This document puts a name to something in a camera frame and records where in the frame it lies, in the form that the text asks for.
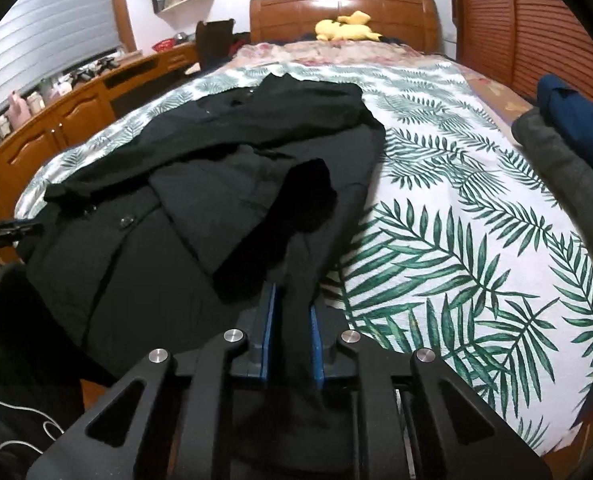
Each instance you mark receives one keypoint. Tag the folded navy garment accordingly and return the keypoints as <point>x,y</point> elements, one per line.
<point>581,110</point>

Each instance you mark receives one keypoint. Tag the wooden window frame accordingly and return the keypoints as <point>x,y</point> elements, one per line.
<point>121,10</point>

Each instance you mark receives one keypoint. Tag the black double-breasted coat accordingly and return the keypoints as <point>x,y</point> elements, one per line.
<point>201,185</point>

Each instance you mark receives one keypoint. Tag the red basket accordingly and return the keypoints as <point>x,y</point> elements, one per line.
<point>164,45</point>

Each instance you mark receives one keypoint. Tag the leaf print bed sheet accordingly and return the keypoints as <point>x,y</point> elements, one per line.
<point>451,210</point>

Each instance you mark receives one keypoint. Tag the wooden bed headboard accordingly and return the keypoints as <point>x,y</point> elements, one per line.
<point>286,15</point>

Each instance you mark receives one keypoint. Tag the black hand-held device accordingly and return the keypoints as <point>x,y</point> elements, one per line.
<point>81,76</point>
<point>106,65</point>

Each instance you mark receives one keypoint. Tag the wooden desk cabinet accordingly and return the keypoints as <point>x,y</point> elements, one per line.
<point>76,110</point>

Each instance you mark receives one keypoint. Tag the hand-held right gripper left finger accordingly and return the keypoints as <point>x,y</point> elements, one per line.
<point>269,330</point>

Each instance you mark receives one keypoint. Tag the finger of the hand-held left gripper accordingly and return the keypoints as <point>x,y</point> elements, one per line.
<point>6,234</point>

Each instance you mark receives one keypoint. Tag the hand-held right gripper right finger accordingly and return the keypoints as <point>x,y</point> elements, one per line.
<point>318,345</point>

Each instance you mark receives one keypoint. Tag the wooden louvred wardrobe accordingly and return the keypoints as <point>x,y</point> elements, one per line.
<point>541,20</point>

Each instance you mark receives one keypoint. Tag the pink bottle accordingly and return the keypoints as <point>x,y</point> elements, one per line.
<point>19,110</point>

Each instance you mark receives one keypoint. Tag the metal pot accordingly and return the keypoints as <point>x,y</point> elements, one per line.
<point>180,37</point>

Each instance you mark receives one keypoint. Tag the folded grey garment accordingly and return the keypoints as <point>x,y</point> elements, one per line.
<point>561,160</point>

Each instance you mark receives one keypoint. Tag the floral blanket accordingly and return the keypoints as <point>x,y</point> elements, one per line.
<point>326,52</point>

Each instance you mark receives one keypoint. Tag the dark wooden chair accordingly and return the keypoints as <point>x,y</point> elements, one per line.
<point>216,45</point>

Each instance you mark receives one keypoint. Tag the grey window blind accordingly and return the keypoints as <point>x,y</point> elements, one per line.
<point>51,35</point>

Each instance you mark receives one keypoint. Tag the yellow plush toy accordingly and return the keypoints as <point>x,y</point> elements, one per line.
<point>346,30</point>

